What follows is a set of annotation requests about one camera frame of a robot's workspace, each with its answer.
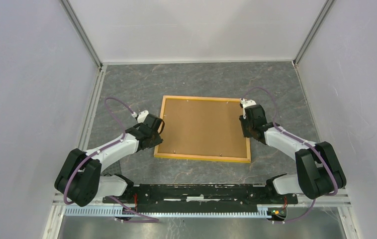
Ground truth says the orange wooden picture frame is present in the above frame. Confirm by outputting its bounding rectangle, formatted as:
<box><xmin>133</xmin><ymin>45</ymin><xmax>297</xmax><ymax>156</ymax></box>
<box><xmin>153</xmin><ymin>95</ymin><xmax>252</xmax><ymax>164</ymax></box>

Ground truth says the brown cardboard backing board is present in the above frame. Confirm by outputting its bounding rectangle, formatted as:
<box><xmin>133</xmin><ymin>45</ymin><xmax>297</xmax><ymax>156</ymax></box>
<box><xmin>158</xmin><ymin>98</ymin><xmax>248</xmax><ymax>159</ymax></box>

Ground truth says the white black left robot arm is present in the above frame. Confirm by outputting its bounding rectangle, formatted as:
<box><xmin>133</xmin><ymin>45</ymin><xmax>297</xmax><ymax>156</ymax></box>
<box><xmin>54</xmin><ymin>111</ymin><xmax>165</xmax><ymax>207</ymax></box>

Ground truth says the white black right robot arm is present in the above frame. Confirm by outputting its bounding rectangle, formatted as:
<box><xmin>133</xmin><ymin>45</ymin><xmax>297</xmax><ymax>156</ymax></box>
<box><xmin>239</xmin><ymin>100</ymin><xmax>347</xmax><ymax>203</ymax></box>

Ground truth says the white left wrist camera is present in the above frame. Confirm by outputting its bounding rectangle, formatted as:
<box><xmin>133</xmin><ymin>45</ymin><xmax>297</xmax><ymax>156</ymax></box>
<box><xmin>132</xmin><ymin>110</ymin><xmax>149</xmax><ymax>123</ymax></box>

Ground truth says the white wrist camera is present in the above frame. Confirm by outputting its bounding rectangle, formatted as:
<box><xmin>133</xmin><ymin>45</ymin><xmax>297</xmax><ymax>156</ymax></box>
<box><xmin>132</xmin><ymin>110</ymin><xmax>149</xmax><ymax>123</ymax></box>
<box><xmin>240</xmin><ymin>98</ymin><xmax>257</xmax><ymax>119</ymax></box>

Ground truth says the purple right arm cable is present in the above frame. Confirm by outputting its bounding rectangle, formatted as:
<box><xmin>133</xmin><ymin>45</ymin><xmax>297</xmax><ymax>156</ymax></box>
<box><xmin>241</xmin><ymin>87</ymin><xmax>340</xmax><ymax>225</ymax></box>

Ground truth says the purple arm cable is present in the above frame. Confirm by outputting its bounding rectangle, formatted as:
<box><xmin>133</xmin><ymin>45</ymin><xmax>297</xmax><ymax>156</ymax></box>
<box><xmin>241</xmin><ymin>87</ymin><xmax>340</xmax><ymax>225</ymax></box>
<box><xmin>63</xmin><ymin>97</ymin><xmax>160</xmax><ymax>224</ymax></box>

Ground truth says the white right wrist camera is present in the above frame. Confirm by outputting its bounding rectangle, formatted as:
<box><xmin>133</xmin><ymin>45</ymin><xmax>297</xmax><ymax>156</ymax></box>
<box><xmin>240</xmin><ymin>98</ymin><xmax>257</xmax><ymax>119</ymax></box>

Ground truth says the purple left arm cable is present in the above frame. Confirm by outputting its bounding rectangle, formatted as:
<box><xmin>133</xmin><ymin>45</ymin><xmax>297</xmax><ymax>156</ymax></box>
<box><xmin>63</xmin><ymin>97</ymin><xmax>160</xmax><ymax>224</ymax></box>

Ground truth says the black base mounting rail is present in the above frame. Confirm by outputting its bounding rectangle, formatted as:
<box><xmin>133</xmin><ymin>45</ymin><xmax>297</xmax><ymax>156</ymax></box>
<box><xmin>118</xmin><ymin>184</ymin><xmax>298</xmax><ymax>213</ymax></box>

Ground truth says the aluminium extrusion frame rail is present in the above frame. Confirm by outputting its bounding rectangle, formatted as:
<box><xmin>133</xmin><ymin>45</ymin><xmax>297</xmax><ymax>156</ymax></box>
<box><xmin>43</xmin><ymin>184</ymin><xmax>360</xmax><ymax>239</ymax></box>

